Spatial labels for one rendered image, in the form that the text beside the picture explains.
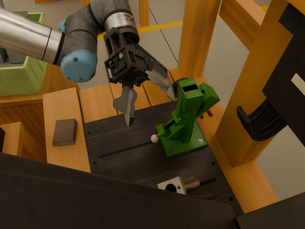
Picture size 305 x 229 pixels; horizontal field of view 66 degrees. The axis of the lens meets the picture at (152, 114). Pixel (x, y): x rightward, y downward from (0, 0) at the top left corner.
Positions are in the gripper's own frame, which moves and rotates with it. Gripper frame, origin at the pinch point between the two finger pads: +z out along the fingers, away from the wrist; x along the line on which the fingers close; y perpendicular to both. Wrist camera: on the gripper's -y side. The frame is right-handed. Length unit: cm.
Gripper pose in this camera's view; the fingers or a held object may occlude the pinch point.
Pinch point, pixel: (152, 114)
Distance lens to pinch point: 52.1
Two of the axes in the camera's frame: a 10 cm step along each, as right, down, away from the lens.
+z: 2.8, 9.1, -3.1
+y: -6.2, -0.8, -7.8
